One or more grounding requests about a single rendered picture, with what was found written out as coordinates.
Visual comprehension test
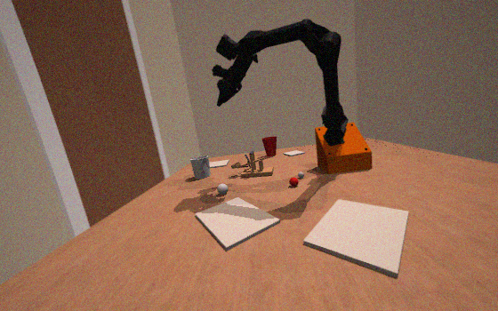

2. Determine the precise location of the white flat square board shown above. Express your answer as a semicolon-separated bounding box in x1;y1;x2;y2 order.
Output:
209;160;229;168
196;197;280;251
303;199;409;278

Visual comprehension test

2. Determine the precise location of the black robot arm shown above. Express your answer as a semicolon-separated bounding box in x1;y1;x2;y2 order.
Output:
216;19;349;147

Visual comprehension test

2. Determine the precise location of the red ball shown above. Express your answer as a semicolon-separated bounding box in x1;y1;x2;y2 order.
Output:
289;178;299;187

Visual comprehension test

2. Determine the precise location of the white ball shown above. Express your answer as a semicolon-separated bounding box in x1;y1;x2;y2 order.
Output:
217;184;228;195

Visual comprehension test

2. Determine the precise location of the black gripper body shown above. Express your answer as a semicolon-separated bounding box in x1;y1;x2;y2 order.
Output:
217;63;246;94

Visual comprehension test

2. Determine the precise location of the dark red cup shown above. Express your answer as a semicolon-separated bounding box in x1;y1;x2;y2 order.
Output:
262;137;277;156

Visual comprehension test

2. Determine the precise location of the white flat square tile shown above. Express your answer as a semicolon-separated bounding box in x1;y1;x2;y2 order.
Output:
283;150;305;156

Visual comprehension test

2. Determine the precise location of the grey cup with white rim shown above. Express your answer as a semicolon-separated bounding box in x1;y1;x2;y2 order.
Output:
190;155;211;179

